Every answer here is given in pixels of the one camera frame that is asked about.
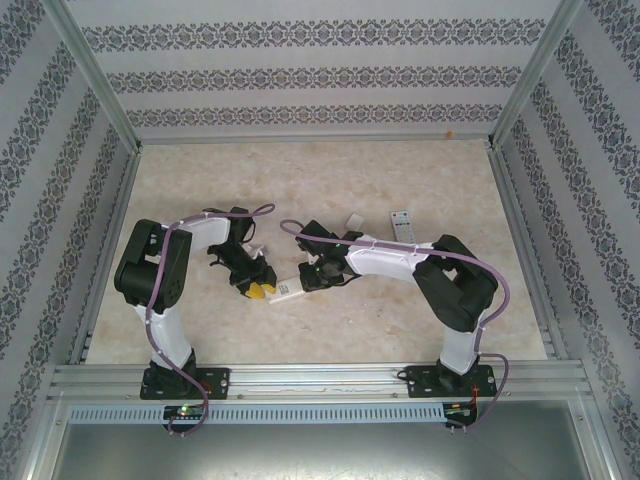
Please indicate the green circuit board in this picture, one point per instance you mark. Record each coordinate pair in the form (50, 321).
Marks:
(457, 409)
(185, 411)

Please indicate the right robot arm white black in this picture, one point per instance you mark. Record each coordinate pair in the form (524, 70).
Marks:
(460, 345)

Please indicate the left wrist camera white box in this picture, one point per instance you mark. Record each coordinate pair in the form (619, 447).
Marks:
(256, 252)

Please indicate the grey metal sheet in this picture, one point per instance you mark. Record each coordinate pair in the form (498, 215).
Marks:
(320, 455)

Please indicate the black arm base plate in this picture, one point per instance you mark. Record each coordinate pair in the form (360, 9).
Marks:
(220, 382)
(417, 382)

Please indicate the aluminium corner post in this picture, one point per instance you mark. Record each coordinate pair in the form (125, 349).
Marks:
(532, 75)
(597, 440)
(40, 435)
(95, 75)

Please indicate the white remote with coloured buttons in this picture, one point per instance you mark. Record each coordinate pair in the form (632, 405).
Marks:
(400, 225)

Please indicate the aluminium mounting rail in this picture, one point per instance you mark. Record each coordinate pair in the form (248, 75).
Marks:
(310, 380)

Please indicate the aluminium side rail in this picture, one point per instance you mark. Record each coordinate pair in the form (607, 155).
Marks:
(119, 215)
(517, 225)

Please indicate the white battery cover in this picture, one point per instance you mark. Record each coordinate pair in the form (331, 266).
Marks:
(356, 222)

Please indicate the white air conditioner remote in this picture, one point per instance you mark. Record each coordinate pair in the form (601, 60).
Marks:
(285, 290)

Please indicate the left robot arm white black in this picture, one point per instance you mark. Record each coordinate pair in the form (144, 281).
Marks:
(167, 330)

